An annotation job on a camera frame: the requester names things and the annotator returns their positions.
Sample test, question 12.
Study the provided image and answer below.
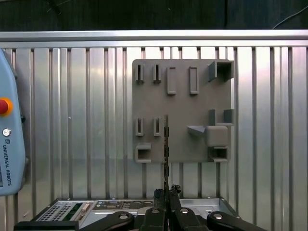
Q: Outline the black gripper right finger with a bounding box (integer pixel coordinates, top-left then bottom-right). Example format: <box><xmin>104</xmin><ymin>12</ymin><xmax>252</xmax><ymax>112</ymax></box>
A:
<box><xmin>168</xmin><ymin>184</ymin><xmax>268</xmax><ymax>231</ymax></box>

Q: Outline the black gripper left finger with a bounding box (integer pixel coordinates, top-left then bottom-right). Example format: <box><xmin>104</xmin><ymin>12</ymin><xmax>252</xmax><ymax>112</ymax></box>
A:
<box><xmin>79</xmin><ymin>189</ymin><xmax>167</xmax><ymax>231</ymax></box>

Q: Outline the blue RAM stick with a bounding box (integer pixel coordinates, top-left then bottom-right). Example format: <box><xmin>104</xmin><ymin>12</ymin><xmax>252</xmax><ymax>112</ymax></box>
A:
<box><xmin>163</xmin><ymin>114</ymin><xmax>170</xmax><ymax>207</ymax></box>

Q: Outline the grey power supply unit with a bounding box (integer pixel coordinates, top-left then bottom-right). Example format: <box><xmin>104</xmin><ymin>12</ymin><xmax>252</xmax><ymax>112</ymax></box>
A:
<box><xmin>35</xmin><ymin>201</ymin><xmax>93</xmax><ymax>222</ymax></box>

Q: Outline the grey plastic parts rack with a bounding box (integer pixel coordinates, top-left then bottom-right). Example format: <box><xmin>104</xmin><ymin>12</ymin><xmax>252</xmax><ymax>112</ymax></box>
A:
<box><xmin>131</xmin><ymin>59</ymin><xmax>235</xmax><ymax>164</ymax></box>

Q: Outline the black PC case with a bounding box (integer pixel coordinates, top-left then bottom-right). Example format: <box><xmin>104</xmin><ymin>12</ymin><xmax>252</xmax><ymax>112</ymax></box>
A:
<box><xmin>13</xmin><ymin>197</ymin><xmax>239</xmax><ymax>231</ymax></box>

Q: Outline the pale blue teach pendant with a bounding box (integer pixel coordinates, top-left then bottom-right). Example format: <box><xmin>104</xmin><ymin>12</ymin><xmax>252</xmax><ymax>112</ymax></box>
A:
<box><xmin>0</xmin><ymin>48</ymin><xmax>26</xmax><ymax>196</ymax></box>

